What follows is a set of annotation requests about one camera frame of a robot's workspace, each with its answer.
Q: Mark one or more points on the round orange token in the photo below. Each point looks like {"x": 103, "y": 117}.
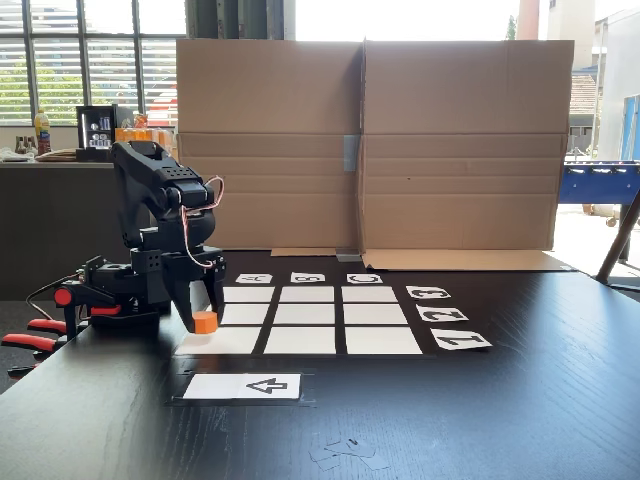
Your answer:
{"x": 205, "y": 323}

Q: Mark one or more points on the white nine-square grid sheet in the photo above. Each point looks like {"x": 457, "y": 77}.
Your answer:
{"x": 310, "y": 320}

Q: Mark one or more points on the paper sheet letter A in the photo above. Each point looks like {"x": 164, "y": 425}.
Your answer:
{"x": 254, "y": 278}

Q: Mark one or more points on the paper sheet letter B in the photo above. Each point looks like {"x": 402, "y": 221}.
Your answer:
{"x": 307, "y": 278}

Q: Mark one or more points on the white arrow paper sheet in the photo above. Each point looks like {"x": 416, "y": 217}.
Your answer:
{"x": 240, "y": 386}

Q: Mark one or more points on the black tray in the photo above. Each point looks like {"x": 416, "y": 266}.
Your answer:
{"x": 92, "y": 156}

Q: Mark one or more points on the dark counter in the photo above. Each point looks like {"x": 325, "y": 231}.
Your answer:
{"x": 50, "y": 225}

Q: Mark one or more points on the paper sheet letter C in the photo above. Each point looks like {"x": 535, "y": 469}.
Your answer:
{"x": 364, "y": 279}

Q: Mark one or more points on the orange snack bag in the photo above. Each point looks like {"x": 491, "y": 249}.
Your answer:
{"x": 140, "y": 121}

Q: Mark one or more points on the red black clamp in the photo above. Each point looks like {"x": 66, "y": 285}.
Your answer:
{"x": 30, "y": 342}

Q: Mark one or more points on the black mini fridge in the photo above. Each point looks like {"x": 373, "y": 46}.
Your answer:
{"x": 120, "y": 120}

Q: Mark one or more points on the brown paper stack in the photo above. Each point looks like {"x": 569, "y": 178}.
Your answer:
{"x": 57, "y": 156}

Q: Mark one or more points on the yellow drink bottle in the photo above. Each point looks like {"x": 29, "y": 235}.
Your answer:
{"x": 42, "y": 132}

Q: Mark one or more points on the small dark glass bottle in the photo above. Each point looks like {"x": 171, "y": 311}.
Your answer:
{"x": 31, "y": 146}
{"x": 20, "y": 146}

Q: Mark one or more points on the clear tape scraps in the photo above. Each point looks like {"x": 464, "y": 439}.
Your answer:
{"x": 350, "y": 447}

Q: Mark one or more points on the white crumpled bag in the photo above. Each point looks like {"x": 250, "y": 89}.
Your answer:
{"x": 15, "y": 154}

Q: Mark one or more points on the paper sheet number 3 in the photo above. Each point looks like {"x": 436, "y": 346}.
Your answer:
{"x": 428, "y": 292}

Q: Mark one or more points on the paper sheet number 2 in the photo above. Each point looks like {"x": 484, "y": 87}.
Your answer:
{"x": 442, "y": 314}

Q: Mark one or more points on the paper sheet number 1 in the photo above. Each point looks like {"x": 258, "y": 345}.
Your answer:
{"x": 460, "y": 340}

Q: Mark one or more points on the brown cardboard box large flap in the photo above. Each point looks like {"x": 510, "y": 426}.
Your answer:
{"x": 465, "y": 125}

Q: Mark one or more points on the blue foosball table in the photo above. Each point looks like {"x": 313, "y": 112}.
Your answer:
{"x": 600, "y": 185}

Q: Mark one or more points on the black slanted metal leg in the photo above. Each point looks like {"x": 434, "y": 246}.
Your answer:
{"x": 617, "y": 245}

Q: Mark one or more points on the grey duct tape strip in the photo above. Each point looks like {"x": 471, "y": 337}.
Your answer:
{"x": 348, "y": 257}
{"x": 351, "y": 152}

